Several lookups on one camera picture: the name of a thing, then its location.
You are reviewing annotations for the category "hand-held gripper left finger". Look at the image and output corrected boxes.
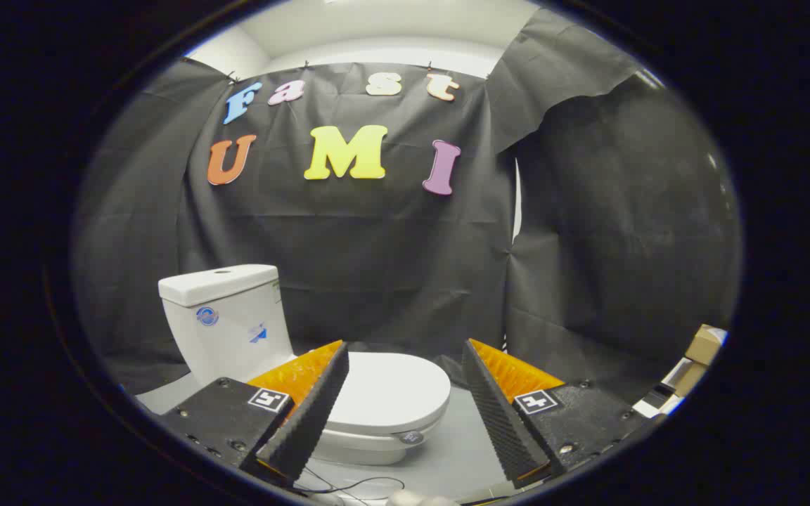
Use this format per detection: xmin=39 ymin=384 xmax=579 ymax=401
xmin=159 ymin=340 xmax=350 ymax=484

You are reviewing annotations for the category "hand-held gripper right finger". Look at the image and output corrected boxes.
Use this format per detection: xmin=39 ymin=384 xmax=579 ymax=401
xmin=461 ymin=338 xmax=652 ymax=486

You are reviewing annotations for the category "white toilet body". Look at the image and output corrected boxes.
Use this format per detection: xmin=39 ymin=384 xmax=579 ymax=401
xmin=158 ymin=264 xmax=448 ymax=466

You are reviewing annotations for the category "white toilet tank lid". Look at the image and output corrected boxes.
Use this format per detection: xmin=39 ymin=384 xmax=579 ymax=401
xmin=158 ymin=264 xmax=280 ymax=308

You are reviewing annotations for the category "black backdrop cloth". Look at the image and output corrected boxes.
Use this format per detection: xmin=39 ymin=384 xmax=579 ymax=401
xmin=75 ymin=7 xmax=740 ymax=405

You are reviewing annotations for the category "brown cardboard box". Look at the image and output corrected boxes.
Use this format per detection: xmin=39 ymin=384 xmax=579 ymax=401
xmin=684 ymin=324 xmax=728 ymax=367

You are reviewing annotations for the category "thin black cable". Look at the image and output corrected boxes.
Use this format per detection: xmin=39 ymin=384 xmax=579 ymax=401
xmin=297 ymin=464 xmax=406 ymax=505

